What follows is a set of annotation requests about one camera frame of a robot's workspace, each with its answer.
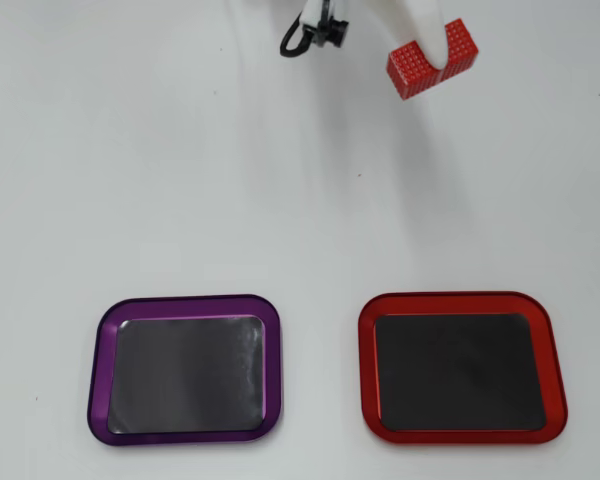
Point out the red studded block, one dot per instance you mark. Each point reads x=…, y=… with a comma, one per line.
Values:
x=410, y=70

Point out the red metal tray black mat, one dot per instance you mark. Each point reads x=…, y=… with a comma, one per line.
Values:
x=460, y=372

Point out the purple metal tray black mat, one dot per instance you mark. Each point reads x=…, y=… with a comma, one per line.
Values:
x=190, y=375

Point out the black gripper camera white mount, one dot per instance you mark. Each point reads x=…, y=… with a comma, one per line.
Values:
x=332, y=32

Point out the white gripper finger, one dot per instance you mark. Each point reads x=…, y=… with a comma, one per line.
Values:
x=430, y=30

